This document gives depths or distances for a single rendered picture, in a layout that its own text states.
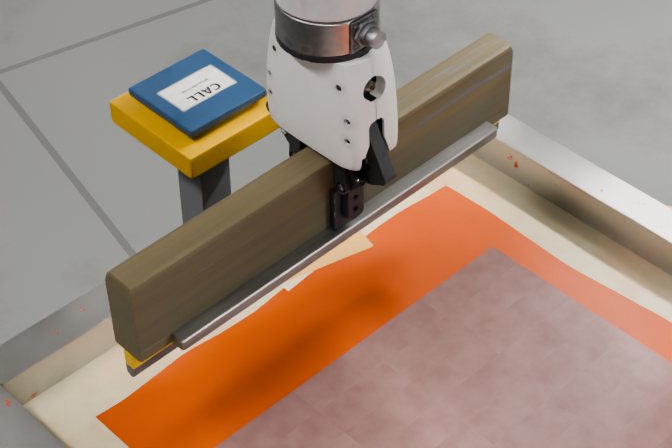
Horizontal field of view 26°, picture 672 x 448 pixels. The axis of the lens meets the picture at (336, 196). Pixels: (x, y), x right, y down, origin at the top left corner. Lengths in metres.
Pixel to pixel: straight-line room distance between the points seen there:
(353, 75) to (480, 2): 2.33
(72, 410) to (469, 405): 0.32
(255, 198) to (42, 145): 1.93
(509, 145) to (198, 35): 1.93
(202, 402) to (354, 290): 0.18
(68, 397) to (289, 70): 0.33
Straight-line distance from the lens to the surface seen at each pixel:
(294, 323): 1.24
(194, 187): 1.53
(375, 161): 1.07
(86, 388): 1.21
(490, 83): 1.22
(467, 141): 1.22
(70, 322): 1.21
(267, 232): 1.09
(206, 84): 1.47
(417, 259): 1.30
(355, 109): 1.04
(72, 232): 2.77
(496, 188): 1.38
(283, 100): 1.09
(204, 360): 1.22
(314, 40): 1.01
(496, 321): 1.25
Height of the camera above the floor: 1.85
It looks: 41 degrees down
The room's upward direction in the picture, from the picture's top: straight up
